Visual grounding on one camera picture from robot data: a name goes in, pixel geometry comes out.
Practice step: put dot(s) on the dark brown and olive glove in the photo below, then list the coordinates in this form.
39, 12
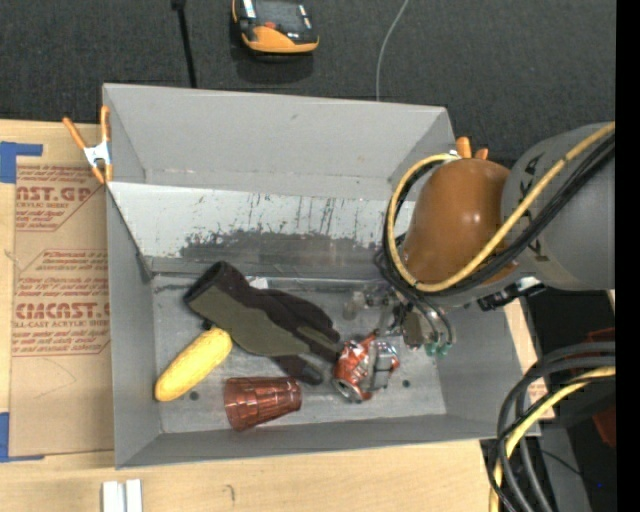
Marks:
260, 317

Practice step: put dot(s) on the yellow toy corn cob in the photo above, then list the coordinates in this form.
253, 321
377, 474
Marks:
192, 365

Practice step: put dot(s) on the brown cardboard board, red print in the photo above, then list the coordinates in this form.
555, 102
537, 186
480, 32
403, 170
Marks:
60, 280

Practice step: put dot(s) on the grey metal bin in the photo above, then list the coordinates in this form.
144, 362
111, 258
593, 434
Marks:
280, 150

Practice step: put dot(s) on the red-brown plastic cup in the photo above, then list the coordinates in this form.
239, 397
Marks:
262, 402

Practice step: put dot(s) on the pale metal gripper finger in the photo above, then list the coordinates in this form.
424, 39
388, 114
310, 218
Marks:
356, 306
383, 325

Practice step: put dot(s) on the black cylinder on white bracket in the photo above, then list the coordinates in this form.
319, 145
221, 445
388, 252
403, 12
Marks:
495, 299

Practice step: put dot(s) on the crushed red and silver can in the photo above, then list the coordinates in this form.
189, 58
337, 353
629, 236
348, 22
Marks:
357, 367

